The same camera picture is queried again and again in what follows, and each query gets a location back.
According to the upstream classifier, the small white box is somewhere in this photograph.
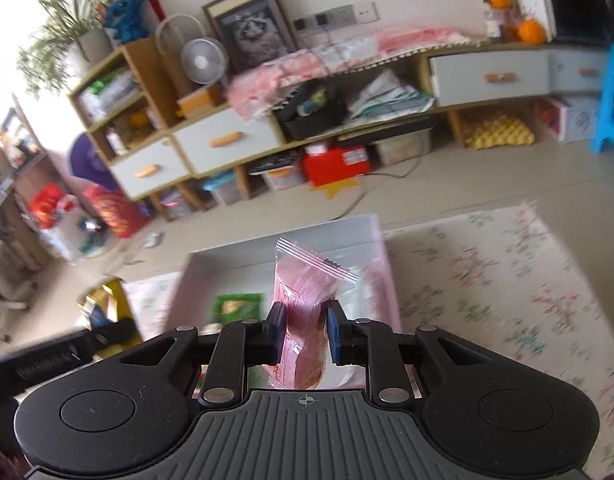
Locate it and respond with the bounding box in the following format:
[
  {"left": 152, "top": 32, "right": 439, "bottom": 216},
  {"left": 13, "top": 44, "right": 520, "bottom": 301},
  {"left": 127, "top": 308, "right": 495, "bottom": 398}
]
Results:
[{"left": 106, "top": 130, "right": 128, "bottom": 157}]

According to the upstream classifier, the yellow egg tray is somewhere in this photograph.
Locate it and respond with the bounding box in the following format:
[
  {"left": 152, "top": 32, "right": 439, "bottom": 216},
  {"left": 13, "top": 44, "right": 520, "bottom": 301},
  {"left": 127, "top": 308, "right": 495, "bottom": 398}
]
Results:
[{"left": 459, "top": 112, "right": 535, "bottom": 151}]

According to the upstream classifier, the purple round object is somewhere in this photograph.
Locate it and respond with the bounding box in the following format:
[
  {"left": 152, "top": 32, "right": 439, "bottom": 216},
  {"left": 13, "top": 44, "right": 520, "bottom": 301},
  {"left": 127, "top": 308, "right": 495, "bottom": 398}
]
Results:
[{"left": 69, "top": 132, "right": 125, "bottom": 193}]

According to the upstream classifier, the red box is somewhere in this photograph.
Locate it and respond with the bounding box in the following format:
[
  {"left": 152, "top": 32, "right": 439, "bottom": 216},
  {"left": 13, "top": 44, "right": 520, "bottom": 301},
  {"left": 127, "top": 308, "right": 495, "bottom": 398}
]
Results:
[{"left": 302, "top": 142, "right": 372, "bottom": 187}]

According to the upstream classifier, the blue plush toy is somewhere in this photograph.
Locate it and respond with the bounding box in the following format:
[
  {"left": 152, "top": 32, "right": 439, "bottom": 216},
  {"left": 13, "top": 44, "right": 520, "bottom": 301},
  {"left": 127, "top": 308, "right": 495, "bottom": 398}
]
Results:
[{"left": 99, "top": 0, "right": 152, "bottom": 43}]

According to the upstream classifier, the grey wall socket panel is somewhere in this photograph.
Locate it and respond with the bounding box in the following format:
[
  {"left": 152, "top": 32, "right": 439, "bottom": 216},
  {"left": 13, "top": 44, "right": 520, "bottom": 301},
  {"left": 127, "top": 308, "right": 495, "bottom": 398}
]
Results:
[{"left": 329, "top": 2, "right": 378, "bottom": 26}]

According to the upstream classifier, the red printed bucket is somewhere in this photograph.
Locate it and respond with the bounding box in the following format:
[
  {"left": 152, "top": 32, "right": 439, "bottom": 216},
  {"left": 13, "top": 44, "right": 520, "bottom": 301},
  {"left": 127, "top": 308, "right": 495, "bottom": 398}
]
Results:
[{"left": 84, "top": 185, "right": 152, "bottom": 240}]

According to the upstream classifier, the black floor cable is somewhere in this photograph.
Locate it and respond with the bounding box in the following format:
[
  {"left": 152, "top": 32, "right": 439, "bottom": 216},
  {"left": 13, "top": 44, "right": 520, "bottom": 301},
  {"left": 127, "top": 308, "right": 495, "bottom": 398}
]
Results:
[{"left": 329, "top": 162, "right": 412, "bottom": 223}]

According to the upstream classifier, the low wooden TV cabinet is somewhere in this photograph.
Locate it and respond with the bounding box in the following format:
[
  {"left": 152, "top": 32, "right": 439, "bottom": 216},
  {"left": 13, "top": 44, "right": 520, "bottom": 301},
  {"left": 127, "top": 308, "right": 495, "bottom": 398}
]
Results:
[{"left": 272, "top": 37, "right": 614, "bottom": 171}]

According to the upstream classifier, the wooden side shelf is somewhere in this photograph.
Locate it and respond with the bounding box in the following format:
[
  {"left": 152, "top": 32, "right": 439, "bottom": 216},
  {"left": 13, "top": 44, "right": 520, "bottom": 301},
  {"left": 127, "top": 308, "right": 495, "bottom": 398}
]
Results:
[{"left": 0, "top": 95, "right": 62, "bottom": 271}]

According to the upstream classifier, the tall wooden shelf cabinet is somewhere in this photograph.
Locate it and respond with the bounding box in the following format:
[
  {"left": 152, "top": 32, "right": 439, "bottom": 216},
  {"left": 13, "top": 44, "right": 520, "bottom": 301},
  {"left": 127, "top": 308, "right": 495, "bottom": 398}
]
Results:
[{"left": 67, "top": 35, "right": 288, "bottom": 222}]

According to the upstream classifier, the white cardboard box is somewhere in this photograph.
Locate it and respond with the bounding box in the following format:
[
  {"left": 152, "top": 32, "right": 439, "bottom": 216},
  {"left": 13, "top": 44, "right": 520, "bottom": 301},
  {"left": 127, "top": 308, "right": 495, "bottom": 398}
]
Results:
[{"left": 179, "top": 213, "right": 402, "bottom": 391}]

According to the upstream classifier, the green plush toy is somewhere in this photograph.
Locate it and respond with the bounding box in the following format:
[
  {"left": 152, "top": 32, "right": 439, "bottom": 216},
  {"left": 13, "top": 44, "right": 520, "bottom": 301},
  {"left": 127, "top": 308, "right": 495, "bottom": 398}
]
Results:
[{"left": 297, "top": 87, "right": 328, "bottom": 116}]

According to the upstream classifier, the black keyboard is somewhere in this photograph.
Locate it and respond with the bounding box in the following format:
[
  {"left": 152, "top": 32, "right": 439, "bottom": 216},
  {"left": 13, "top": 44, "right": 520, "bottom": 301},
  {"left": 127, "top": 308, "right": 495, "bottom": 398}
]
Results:
[{"left": 248, "top": 152, "right": 302, "bottom": 176}]

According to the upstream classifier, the blue plastic stool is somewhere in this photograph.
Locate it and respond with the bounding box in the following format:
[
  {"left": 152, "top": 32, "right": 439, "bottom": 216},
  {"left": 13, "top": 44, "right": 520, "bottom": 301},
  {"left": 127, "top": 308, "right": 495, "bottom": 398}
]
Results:
[{"left": 589, "top": 42, "right": 614, "bottom": 155}]

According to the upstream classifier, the orange cardboard box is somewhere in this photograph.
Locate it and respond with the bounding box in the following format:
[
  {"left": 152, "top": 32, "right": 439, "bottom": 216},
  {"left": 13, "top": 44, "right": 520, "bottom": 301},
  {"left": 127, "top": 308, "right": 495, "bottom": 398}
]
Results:
[{"left": 177, "top": 85, "right": 228, "bottom": 120}]

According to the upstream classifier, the green snack packet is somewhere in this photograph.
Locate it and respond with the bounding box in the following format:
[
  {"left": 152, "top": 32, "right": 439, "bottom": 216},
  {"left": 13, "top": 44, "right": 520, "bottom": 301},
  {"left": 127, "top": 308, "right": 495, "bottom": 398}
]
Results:
[{"left": 210, "top": 293, "right": 265, "bottom": 328}]

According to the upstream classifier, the floral rug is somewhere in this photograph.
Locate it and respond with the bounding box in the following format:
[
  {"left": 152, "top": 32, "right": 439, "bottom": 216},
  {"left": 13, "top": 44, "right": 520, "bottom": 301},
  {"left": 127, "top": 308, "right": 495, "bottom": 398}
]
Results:
[{"left": 122, "top": 202, "right": 614, "bottom": 461}]

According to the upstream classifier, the red shopping bag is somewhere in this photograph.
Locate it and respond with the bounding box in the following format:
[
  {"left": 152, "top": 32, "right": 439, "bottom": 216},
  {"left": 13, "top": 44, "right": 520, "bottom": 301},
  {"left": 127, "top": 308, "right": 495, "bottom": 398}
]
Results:
[{"left": 29, "top": 182, "right": 80, "bottom": 231}]

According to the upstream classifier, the pink cloth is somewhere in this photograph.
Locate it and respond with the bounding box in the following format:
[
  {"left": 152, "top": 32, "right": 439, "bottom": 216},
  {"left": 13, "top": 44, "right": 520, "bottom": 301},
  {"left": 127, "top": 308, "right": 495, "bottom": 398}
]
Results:
[{"left": 227, "top": 25, "right": 475, "bottom": 121}]

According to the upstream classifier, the dark wall socket panel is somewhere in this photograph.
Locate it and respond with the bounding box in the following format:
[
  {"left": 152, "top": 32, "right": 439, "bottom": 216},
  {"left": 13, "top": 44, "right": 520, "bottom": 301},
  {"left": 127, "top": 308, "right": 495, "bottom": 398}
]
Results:
[{"left": 293, "top": 16, "right": 332, "bottom": 36}]

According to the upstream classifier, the stack of booklets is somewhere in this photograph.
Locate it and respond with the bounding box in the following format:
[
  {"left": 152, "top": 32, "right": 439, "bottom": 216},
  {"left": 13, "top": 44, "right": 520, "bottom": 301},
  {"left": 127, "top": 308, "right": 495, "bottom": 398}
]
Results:
[{"left": 82, "top": 70, "right": 140, "bottom": 116}]

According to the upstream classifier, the yellow star mat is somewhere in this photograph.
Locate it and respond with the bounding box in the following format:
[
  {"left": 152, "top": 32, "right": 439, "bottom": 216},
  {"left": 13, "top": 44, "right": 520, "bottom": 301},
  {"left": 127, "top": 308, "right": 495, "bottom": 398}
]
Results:
[{"left": 309, "top": 180, "right": 368, "bottom": 201}]

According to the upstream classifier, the white shopping bag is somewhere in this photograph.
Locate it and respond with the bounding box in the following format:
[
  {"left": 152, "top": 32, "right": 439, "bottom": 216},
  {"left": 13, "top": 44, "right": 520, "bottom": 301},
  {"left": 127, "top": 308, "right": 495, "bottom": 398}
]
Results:
[{"left": 39, "top": 220, "right": 88, "bottom": 263}]

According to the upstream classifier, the white microwave oven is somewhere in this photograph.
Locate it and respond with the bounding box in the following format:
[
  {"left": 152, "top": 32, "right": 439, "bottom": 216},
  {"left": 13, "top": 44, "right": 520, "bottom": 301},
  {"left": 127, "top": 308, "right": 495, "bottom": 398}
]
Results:
[{"left": 507, "top": 0, "right": 614, "bottom": 46}]

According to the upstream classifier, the pink snack packet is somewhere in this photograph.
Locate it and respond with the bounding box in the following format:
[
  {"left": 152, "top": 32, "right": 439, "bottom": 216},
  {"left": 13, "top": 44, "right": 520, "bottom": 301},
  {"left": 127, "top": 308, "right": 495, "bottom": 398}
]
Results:
[{"left": 272, "top": 235, "right": 360, "bottom": 391}]

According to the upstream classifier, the black storage box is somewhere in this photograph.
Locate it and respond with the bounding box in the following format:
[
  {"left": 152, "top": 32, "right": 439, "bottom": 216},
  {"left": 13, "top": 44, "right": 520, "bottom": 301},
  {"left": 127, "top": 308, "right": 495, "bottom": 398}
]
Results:
[{"left": 274, "top": 82, "right": 350, "bottom": 142}]

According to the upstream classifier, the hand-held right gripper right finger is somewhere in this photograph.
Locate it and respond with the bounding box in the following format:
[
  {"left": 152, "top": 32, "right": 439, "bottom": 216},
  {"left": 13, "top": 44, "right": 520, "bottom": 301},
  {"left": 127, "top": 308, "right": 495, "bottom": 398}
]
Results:
[{"left": 326, "top": 299, "right": 492, "bottom": 406}]

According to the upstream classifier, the white printed carton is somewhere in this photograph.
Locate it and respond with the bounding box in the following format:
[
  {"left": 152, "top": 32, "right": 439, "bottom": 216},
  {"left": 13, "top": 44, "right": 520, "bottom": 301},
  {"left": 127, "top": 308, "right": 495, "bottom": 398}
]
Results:
[{"left": 534, "top": 95, "right": 600, "bottom": 143}]

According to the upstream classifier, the clear storage bin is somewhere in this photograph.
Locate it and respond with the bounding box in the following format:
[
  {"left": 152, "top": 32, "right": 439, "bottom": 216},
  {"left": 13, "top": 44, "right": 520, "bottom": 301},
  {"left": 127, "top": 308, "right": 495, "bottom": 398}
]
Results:
[
  {"left": 259, "top": 165, "right": 308, "bottom": 192},
  {"left": 372, "top": 127, "right": 434, "bottom": 167},
  {"left": 159, "top": 190, "right": 192, "bottom": 221}
]

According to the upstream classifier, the potted green plant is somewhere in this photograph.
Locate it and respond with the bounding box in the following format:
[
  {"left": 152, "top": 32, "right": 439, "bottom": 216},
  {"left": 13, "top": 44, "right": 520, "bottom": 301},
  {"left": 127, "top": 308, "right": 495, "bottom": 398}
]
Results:
[{"left": 17, "top": 0, "right": 125, "bottom": 96}]

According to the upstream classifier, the white drawer wooden handle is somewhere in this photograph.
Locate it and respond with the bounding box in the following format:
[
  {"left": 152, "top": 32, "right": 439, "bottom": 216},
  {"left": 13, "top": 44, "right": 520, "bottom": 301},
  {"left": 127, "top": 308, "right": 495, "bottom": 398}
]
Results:
[
  {"left": 171, "top": 107, "right": 284, "bottom": 176},
  {"left": 429, "top": 51, "right": 552, "bottom": 108},
  {"left": 549, "top": 47, "right": 612, "bottom": 96},
  {"left": 109, "top": 137, "right": 192, "bottom": 200}
]

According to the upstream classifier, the pile of papers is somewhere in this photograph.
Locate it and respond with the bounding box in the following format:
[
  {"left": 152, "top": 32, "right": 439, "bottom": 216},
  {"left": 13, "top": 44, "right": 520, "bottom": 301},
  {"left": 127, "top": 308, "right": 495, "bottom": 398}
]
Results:
[{"left": 347, "top": 70, "right": 435, "bottom": 121}]

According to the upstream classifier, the white desk fan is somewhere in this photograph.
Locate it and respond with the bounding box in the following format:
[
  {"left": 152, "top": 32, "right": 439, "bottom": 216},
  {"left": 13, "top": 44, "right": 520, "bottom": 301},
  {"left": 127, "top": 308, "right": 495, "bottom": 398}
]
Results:
[{"left": 180, "top": 37, "right": 228, "bottom": 86}]

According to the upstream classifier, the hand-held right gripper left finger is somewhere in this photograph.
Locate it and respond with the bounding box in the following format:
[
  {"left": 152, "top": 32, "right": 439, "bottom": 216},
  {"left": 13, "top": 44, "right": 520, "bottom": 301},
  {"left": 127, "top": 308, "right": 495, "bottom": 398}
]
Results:
[{"left": 118, "top": 301, "right": 288, "bottom": 408}]

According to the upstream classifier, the framed cat picture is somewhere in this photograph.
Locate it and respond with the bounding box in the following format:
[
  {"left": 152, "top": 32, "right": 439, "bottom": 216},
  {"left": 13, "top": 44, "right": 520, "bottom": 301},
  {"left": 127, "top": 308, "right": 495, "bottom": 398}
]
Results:
[{"left": 202, "top": 0, "right": 298, "bottom": 76}]

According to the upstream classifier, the clear bin blue lid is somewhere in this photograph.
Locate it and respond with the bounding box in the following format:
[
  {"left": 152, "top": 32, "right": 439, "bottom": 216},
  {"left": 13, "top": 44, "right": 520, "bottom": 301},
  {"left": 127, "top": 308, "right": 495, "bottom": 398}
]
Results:
[{"left": 203, "top": 172, "right": 242, "bottom": 207}]

